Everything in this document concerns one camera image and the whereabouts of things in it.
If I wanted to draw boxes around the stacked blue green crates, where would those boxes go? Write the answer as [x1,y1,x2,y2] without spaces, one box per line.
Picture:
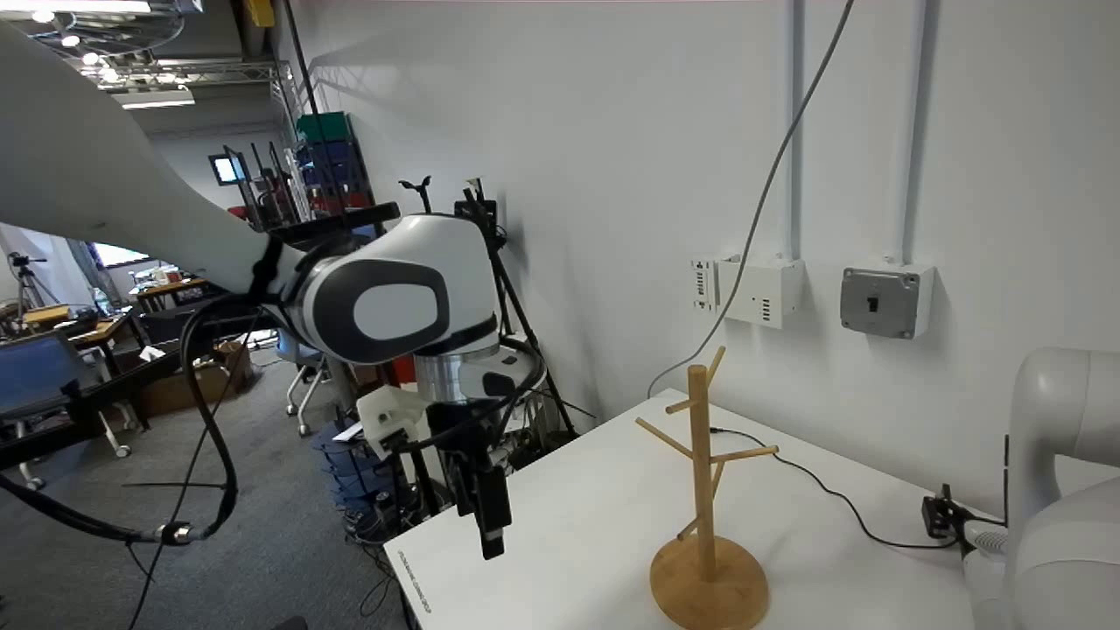
[290,109,377,226]

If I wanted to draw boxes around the cardboard box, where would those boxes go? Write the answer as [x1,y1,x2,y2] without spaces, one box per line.
[142,335,259,419]

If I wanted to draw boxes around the black Franka gripper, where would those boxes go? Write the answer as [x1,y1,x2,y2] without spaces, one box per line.
[422,396,518,561]

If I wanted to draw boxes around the small monitor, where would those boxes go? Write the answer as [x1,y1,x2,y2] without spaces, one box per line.
[206,148,254,194]

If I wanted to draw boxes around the grey wall cable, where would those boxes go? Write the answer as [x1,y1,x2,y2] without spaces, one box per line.
[643,0,863,402]

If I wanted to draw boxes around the wooden mug rack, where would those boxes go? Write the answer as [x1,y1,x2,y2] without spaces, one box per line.
[633,342,786,630]

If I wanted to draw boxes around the wooden table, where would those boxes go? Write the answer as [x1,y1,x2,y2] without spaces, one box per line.
[124,270,200,316]

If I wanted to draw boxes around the thin black table cable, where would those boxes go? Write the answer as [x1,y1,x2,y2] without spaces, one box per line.
[706,425,937,552]

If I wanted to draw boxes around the grey junction box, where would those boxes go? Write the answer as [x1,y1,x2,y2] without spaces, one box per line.
[838,256,937,342]

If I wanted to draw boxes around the small labelled white wall box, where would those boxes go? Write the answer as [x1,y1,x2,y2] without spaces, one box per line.
[689,256,727,316]

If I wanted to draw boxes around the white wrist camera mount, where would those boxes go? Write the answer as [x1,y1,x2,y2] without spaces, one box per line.
[349,382,429,461]

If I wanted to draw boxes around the white wall conduit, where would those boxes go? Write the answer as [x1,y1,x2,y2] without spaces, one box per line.
[900,0,944,270]
[786,0,814,265]

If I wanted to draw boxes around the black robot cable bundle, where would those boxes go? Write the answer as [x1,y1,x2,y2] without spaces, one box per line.
[0,226,303,552]

